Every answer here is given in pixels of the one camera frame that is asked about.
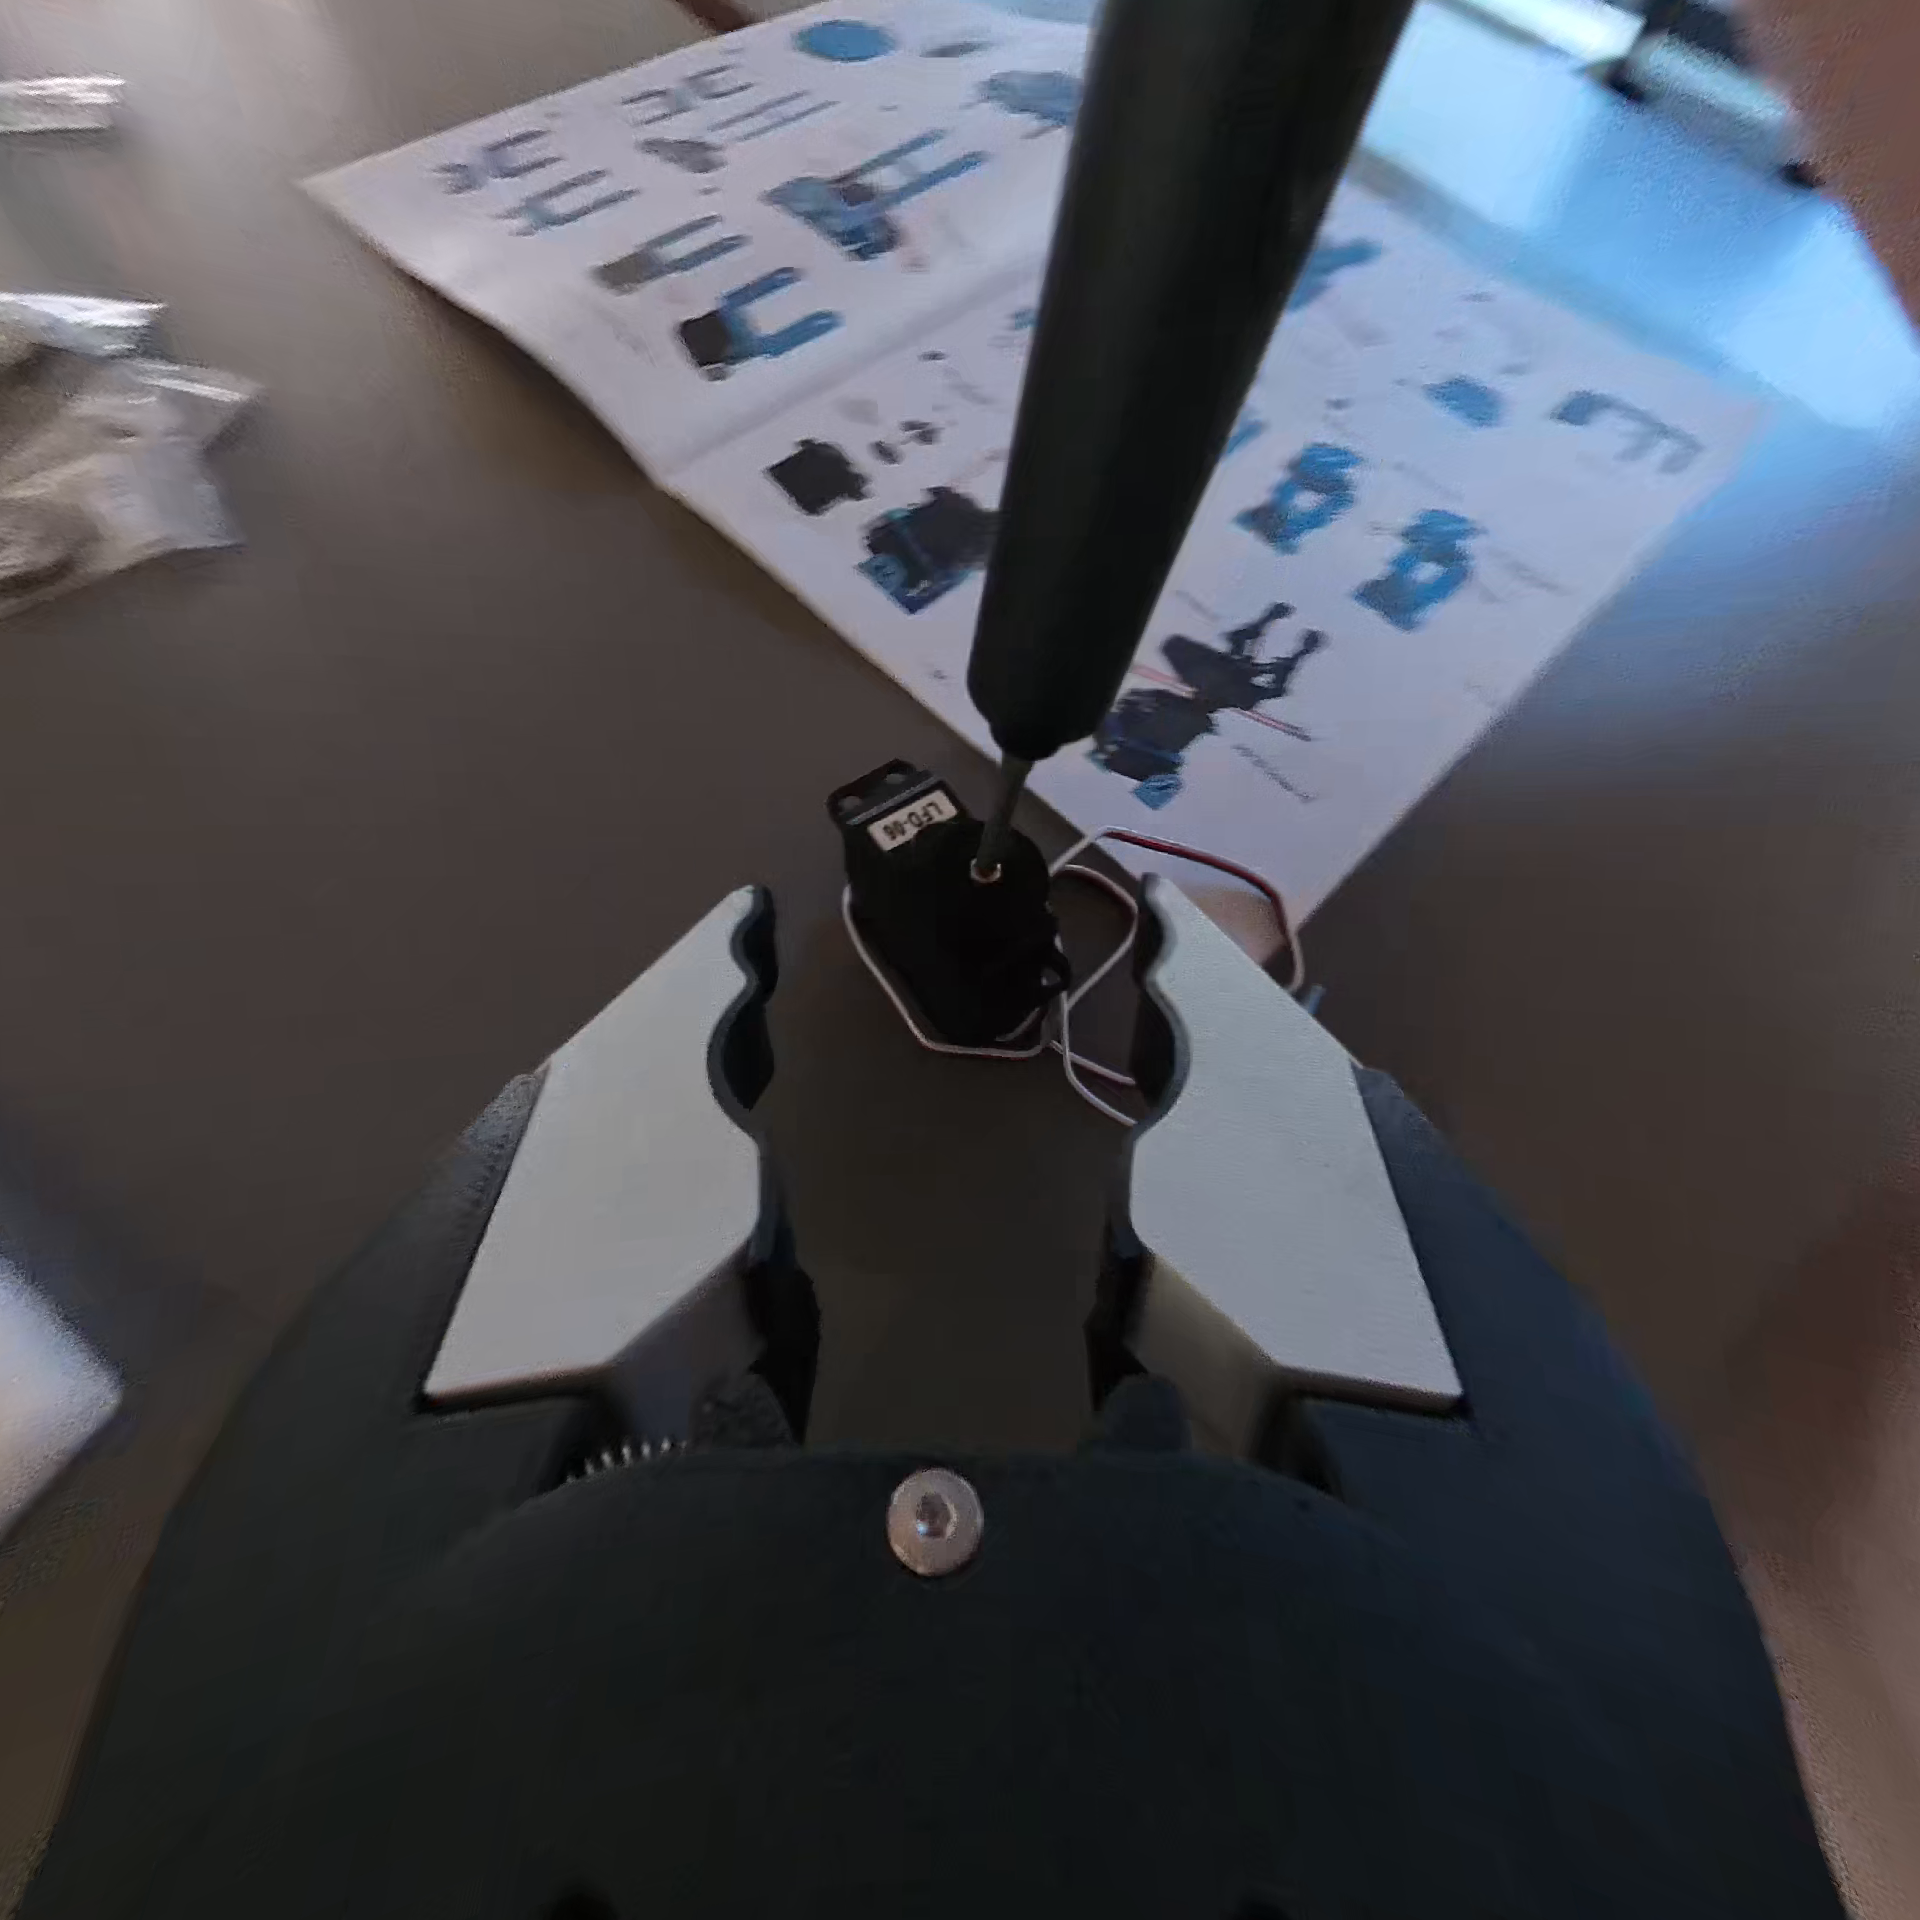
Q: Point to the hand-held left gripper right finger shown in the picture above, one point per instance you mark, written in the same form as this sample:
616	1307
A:
1276	1214

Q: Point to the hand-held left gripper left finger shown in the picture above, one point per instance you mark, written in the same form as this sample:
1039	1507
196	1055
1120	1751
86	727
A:
616	1214

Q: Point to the white foam piece with cutout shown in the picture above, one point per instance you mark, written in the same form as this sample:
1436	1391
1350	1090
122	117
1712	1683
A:
44	1395

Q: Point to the black precision screwdriver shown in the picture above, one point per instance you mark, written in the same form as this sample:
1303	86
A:
1156	375

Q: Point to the wood edged desk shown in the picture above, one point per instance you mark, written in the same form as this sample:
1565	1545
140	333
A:
450	827

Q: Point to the pale desk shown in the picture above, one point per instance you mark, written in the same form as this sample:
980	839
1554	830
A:
1650	255

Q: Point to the printed instruction sheet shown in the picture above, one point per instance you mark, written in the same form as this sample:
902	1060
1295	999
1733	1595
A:
1516	662

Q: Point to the scattered small screw bags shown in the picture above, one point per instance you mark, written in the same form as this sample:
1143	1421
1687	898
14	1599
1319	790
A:
105	495

